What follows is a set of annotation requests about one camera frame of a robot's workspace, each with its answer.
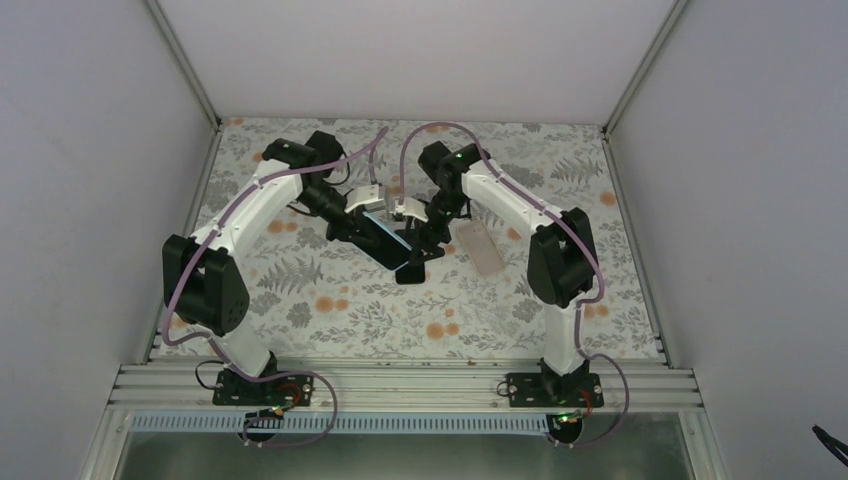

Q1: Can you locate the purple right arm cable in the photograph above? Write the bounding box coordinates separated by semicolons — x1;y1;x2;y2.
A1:
397;122;631;452

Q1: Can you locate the light blue phone case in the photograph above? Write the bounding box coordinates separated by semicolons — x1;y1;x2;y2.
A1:
357;210;415;272

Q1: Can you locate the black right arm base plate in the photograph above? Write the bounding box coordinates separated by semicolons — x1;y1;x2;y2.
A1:
499;373;605;408

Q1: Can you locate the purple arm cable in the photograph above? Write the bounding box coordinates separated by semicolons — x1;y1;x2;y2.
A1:
397;122;631;452
160;127;391;452

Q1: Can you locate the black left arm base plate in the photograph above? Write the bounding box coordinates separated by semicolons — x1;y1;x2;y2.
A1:
212;370;314;407

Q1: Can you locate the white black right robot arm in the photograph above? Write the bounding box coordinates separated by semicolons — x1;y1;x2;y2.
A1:
395;142;598;407

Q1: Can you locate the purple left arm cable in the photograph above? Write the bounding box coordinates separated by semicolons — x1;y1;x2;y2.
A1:
160;127;391;452

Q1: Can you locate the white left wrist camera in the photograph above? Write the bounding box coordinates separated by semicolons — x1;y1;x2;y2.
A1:
345;184;394;213

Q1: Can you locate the black object at corner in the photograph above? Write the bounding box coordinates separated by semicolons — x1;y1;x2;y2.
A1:
811;425;848;467

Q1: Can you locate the beige phone case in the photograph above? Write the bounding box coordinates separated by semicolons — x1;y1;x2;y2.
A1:
456;220;506;278

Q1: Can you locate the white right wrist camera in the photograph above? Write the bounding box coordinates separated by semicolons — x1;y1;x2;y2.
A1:
390;197;429;222

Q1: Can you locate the black phone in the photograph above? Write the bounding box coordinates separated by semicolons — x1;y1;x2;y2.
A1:
395;228;426;285
354;221;412;272

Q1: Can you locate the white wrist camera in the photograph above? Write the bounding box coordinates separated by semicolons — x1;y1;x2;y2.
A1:
345;184;394;213
390;197;429;222

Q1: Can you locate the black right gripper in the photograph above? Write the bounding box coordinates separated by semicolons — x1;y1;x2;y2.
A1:
405;189;470;266

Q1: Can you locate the slotted grey cable duct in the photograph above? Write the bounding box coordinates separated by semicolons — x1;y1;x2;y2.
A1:
130;411;548;435

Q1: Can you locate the floral patterned table mat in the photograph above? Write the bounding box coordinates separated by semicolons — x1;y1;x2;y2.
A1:
199;117;659;361

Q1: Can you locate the aluminium front rail frame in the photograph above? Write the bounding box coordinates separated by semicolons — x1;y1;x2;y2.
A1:
107;358;704;413

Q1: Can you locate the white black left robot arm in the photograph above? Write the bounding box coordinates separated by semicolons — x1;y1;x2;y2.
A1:
160;131;379;405

